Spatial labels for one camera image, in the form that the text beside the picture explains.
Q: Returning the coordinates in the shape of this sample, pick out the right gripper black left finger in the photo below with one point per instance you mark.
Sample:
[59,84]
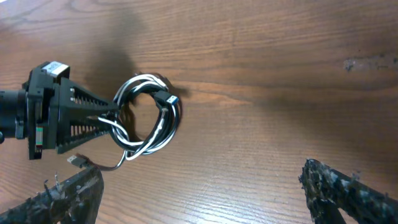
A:
[75,200]

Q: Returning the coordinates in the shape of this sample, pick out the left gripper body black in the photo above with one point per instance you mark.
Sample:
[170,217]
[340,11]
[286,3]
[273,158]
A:
[33,105]

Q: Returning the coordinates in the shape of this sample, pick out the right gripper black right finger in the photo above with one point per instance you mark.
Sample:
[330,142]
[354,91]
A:
[328,191]

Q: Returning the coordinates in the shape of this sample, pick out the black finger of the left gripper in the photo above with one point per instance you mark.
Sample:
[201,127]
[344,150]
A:
[76,102]
[73,133]

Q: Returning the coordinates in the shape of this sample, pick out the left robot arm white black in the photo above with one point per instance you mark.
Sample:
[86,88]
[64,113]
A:
[53,112]

